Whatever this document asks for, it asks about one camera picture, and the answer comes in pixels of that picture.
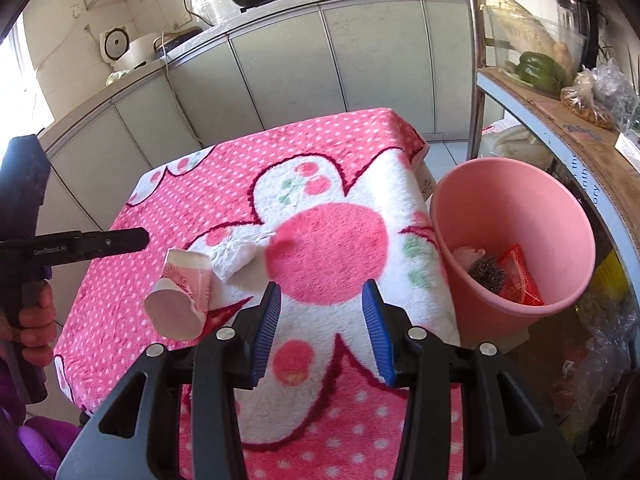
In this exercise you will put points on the dark scrub ball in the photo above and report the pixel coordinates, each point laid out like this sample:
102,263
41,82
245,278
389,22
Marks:
488,273

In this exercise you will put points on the clear bag of greens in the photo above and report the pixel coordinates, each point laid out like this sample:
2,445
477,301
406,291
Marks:
612,89

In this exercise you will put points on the person's left hand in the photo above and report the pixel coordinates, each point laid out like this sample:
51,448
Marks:
38,329

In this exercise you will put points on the grey kitchen cabinet counter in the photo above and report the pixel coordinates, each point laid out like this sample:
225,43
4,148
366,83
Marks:
289,61

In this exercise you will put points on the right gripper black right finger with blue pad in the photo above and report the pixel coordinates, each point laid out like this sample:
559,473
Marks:
507,433

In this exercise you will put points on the cardboard shelf liner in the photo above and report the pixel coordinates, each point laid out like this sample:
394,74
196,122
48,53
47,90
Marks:
588,151

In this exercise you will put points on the white tissue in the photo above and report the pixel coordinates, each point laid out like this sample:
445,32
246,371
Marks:
232,253

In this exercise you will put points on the white cardboard box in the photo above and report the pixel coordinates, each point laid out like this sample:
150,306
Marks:
628,145

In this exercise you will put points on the pink plastic trash bin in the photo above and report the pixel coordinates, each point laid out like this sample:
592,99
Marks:
493,204

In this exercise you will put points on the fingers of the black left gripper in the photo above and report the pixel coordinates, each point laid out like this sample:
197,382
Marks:
113,243

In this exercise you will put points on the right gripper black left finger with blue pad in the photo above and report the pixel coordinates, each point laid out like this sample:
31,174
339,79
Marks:
135,432

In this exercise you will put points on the red white paper cup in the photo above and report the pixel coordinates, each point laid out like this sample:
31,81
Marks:
178,302

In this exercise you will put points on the pink polka dot blanket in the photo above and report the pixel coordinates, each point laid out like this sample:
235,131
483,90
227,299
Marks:
331,202

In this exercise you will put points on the pink tube wrapper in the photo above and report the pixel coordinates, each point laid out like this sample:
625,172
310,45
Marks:
467,256

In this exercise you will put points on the green bell pepper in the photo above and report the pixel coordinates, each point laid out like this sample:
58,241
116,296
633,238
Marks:
542,72

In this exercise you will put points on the white bag under shelf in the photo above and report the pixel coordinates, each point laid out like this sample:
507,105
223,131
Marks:
508,138

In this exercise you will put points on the bag of brown food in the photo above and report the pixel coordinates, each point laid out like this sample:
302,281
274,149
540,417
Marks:
579,100

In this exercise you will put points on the white rice cooker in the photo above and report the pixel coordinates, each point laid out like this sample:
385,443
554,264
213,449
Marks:
122,52

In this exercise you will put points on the metal shelf rack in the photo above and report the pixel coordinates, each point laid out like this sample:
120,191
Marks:
628,257

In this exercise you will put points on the black induction cooker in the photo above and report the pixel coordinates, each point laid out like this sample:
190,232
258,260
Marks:
168,41

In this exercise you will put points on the red snack wrapper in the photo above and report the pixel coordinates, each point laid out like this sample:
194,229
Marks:
518,284

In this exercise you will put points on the clear bowl of vegetables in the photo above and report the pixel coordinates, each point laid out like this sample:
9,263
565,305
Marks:
515,31

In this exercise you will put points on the purple sleeve forearm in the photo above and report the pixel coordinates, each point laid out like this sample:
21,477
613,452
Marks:
47,440

